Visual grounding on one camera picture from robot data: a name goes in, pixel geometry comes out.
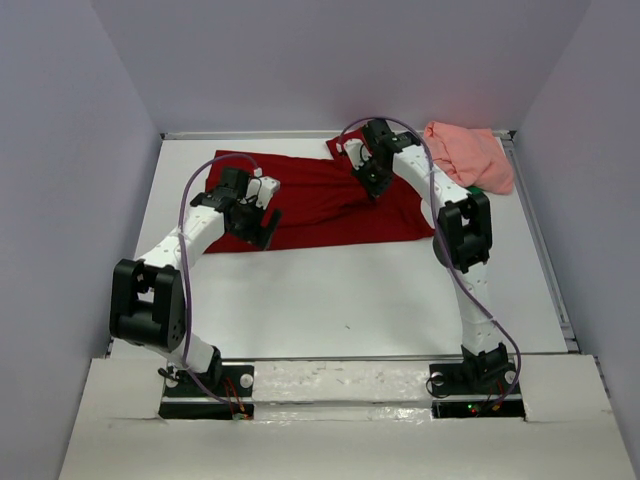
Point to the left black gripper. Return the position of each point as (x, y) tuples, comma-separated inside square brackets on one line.
[(257, 235)]

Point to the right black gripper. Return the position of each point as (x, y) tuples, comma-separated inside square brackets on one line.
[(374, 191)]

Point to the red t shirt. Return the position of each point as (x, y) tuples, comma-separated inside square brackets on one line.
[(324, 205)]

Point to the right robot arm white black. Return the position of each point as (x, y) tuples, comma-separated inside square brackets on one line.
[(463, 238)]

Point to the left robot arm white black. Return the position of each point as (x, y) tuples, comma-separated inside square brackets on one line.
[(151, 302)]

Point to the pink t shirt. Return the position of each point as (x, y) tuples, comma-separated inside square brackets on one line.
[(470, 157)]

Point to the green t shirt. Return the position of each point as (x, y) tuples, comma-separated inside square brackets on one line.
[(475, 189)]

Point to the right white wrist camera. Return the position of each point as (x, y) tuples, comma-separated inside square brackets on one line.
[(356, 151)]

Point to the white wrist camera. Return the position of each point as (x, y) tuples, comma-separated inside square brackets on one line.
[(356, 151), (261, 191)]

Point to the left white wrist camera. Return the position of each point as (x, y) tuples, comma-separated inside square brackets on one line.
[(261, 191)]

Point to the aluminium rail back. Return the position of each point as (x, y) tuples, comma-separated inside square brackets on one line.
[(250, 135)]

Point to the aluminium rail right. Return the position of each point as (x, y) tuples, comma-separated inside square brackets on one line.
[(509, 146)]

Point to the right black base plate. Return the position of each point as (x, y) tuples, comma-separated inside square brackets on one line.
[(455, 397)]

